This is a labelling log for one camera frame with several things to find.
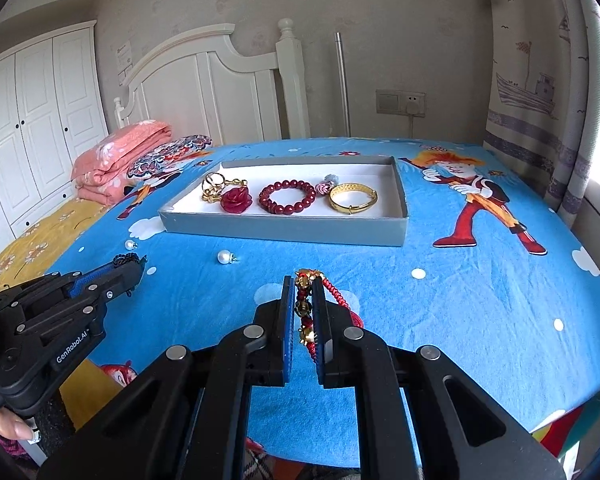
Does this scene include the gold bangle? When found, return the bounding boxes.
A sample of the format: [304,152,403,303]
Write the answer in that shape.
[328,182,379,217]

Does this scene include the red rose brooch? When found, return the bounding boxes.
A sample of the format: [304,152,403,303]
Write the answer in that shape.
[220,184,254,214]

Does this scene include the white wooden headboard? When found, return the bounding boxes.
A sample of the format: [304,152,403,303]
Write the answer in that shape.
[113,17,311,146]

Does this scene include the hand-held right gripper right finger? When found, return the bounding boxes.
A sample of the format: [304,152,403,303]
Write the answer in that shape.
[311,277,568,480]

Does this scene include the red bead bracelet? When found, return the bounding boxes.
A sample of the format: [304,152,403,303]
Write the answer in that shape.
[258,178,317,216]

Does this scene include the wall switch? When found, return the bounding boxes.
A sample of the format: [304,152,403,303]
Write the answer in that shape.
[376,89,405,115]

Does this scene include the blue cartoon tablecloth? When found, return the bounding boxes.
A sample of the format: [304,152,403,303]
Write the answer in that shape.
[45,137,600,468]

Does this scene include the red braided cord bracelet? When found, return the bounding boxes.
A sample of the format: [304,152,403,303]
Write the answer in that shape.
[294,269,365,361]

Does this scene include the ship print curtain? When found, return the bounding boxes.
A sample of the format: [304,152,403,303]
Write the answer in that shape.
[482,0,600,226]

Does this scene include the gold link bracelet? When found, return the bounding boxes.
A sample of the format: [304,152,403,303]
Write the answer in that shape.
[201,175,250,204]

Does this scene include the grey cardboard tray box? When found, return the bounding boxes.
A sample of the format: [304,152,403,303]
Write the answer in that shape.
[158,156,410,247]

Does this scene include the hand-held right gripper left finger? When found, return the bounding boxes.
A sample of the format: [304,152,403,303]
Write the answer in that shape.
[37,275,297,480]

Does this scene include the pink folded quilt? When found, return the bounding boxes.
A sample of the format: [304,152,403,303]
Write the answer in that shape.
[71,119,173,206]

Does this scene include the rainbow coloured cloth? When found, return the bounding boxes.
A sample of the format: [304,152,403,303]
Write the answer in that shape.
[530,395,600,461]

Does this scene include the paper notice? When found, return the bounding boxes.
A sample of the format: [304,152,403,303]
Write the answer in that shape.
[115,40,135,86]

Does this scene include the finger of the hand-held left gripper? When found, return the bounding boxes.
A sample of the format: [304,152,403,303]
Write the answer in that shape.
[15,261,146,341]
[0,265,118,316]

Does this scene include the plaid cloth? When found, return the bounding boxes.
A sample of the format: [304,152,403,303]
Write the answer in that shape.
[245,447,276,480]

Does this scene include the white wardrobe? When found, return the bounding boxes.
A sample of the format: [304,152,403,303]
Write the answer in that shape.
[0,20,108,256]

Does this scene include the person's left hand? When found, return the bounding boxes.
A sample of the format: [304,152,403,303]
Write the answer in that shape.
[0,406,35,442]

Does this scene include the metal pole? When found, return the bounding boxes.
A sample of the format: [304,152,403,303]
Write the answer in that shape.
[334,31,352,137]

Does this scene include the patterned pillow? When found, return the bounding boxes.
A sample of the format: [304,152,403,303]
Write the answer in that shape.
[126,134,213,181]

